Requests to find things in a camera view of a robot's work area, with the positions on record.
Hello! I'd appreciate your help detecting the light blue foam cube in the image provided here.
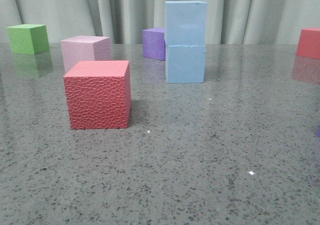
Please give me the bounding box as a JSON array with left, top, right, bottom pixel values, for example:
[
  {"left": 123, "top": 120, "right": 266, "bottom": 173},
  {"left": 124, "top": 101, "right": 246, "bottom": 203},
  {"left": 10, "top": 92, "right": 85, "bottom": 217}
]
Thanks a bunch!
[
  {"left": 164, "top": 1, "right": 208, "bottom": 46},
  {"left": 165, "top": 45, "right": 206, "bottom": 83}
]

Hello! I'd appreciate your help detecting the red textured foam cube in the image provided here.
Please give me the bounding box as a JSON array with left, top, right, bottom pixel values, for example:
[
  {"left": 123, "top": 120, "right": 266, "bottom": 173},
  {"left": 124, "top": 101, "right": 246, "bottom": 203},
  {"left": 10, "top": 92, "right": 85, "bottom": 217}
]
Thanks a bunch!
[{"left": 63, "top": 60, "right": 132, "bottom": 130}]

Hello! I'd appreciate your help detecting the purple foam cube far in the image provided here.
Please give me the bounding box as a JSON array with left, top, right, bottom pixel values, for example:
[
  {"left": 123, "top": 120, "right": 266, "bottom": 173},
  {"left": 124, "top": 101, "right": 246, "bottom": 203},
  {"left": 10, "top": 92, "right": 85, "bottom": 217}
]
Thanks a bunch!
[{"left": 142, "top": 27, "right": 166, "bottom": 61}]

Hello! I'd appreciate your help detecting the pink foam cube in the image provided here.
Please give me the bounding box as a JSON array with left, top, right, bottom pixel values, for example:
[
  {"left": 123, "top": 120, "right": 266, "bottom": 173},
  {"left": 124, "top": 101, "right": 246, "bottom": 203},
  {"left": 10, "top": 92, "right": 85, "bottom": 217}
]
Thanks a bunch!
[{"left": 60, "top": 35, "right": 111, "bottom": 73}]

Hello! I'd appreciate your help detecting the grey-green curtain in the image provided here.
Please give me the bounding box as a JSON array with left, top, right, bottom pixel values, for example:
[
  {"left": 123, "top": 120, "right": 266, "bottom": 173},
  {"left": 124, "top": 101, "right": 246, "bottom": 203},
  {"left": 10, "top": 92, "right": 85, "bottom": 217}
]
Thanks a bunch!
[{"left": 0, "top": 0, "right": 320, "bottom": 44}]

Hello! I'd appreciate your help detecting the green foam cube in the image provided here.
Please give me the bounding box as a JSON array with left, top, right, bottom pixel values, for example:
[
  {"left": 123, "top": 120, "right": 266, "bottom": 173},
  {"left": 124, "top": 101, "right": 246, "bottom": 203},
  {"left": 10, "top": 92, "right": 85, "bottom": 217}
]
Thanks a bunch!
[{"left": 7, "top": 24, "right": 50, "bottom": 55}]

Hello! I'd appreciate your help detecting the red foam cube far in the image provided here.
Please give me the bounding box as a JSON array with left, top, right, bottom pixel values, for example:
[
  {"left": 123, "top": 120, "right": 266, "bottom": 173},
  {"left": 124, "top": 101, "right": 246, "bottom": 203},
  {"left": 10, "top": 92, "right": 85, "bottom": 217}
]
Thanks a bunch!
[{"left": 296, "top": 27, "right": 320, "bottom": 59}]

